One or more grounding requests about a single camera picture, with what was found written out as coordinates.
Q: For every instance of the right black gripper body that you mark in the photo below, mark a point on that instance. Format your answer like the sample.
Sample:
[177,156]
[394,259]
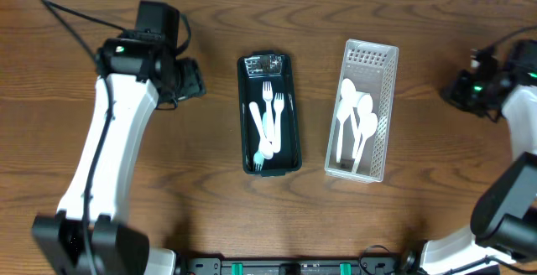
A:
[473,95]

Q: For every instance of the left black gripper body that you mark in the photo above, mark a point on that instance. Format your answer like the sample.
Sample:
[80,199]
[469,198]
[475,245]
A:
[191,79]

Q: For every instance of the clear plastic perforated basket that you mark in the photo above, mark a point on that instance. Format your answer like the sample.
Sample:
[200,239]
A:
[372,68]

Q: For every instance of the white plastic spoon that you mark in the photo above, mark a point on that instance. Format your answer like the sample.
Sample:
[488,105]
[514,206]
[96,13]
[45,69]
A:
[364,109]
[348,92]
[369,127]
[265,146]
[342,120]

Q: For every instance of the white plastic fork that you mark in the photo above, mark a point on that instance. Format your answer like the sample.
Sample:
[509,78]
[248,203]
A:
[278,108]
[268,96]

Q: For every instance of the black plastic basket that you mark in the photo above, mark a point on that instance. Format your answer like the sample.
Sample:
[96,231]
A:
[252,72]

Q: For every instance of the pale green plastic fork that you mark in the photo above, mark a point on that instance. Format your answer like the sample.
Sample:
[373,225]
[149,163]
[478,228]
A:
[258,158]

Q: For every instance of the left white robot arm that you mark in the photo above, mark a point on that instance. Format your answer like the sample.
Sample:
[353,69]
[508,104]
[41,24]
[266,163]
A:
[89,233]

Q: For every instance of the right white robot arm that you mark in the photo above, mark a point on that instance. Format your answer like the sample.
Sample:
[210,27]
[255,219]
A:
[502,229]

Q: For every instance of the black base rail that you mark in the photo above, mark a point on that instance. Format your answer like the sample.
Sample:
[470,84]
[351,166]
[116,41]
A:
[216,266]

